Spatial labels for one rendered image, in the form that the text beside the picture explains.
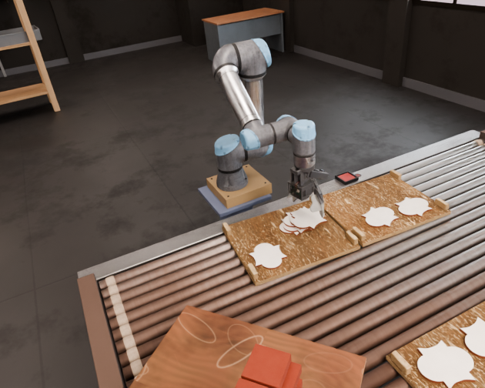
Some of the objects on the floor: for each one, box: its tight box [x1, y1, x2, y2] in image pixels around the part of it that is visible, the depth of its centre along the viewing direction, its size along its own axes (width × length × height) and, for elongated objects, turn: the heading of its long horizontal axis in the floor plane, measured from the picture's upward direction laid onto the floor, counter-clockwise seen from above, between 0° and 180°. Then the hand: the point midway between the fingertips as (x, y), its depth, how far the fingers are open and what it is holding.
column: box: [198, 186, 272, 220], centre depth 222 cm, size 38×38×87 cm
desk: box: [202, 8, 284, 61], centre depth 747 cm, size 68×131×70 cm, turn 125°
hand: (309, 209), depth 155 cm, fingers open, 14 cm apart
